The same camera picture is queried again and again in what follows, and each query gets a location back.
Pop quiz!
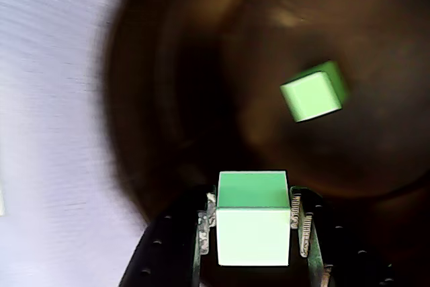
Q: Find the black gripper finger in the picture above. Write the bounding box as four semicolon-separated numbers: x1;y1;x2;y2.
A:
288;184;397;287
119;184;218;287

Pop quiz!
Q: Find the green cube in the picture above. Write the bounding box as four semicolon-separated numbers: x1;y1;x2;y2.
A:
214;169;292;268
279;60;351;124

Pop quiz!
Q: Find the black metal bucket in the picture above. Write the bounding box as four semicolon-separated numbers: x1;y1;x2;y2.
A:
100;0;430;287

